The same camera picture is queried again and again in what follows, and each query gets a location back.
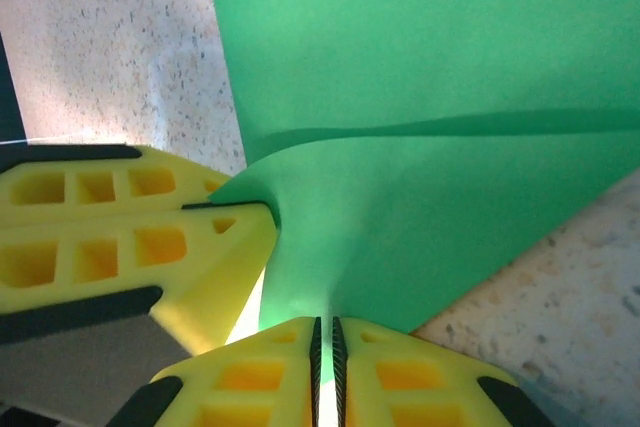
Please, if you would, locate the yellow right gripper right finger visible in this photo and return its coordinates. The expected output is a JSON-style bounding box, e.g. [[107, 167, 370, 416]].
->
[[331, 315, 557, 427]]

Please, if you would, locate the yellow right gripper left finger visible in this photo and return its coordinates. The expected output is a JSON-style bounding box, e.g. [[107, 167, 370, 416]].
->
[[106, 315, 322, 427]]

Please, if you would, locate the green cloth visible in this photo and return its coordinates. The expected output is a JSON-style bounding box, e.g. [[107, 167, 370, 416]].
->
[[202, 0, 640, 398]]

